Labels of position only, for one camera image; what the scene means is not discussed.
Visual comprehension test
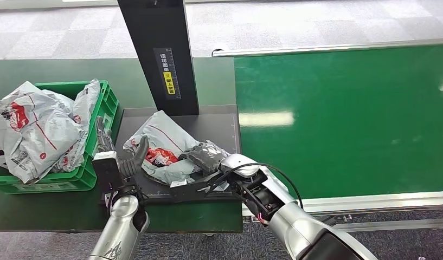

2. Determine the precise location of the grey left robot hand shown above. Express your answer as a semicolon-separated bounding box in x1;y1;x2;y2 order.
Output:
94;116;150;180

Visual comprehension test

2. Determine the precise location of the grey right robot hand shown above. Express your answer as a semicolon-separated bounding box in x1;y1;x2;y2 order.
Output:
178;142;230;176

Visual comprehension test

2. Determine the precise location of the grey mailer package red print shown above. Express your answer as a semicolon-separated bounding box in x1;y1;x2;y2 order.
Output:
123;110;232;186

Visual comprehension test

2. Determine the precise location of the green plastic basket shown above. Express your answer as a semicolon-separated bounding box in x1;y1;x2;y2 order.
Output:
0;80;119;195

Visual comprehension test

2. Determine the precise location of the upright grey mailer package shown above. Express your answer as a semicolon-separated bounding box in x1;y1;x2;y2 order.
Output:
50;79;101;174

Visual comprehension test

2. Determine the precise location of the large crumpled grey mailer package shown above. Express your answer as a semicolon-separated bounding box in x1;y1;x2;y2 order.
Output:
0;81;86;184

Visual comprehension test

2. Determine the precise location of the black yellow label sticker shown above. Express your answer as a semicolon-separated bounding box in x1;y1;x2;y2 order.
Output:
153;47;181;100

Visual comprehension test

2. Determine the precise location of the black scale column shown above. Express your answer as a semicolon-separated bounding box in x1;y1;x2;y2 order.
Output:
116;0;200;116

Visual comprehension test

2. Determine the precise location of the green conveyor belt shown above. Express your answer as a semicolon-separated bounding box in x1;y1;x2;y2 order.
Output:
234;43;443;202

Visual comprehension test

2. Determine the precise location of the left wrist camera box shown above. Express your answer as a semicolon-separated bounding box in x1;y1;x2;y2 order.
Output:
92;151;120;192

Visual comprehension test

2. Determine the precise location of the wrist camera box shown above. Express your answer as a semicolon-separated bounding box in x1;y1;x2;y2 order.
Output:
92;151;120;192
169;170;237;204

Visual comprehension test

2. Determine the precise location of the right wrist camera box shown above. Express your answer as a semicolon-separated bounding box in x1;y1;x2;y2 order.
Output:
169;170;237;204

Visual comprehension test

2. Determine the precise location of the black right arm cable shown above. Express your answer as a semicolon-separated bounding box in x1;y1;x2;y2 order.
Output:
206;162;304;210

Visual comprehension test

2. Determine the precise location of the thin aluminium conveyor rail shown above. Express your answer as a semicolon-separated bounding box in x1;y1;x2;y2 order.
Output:
211;37;443;58

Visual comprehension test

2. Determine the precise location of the wide aluminium conveyor rail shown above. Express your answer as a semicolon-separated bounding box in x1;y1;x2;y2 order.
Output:
241;191;443;218

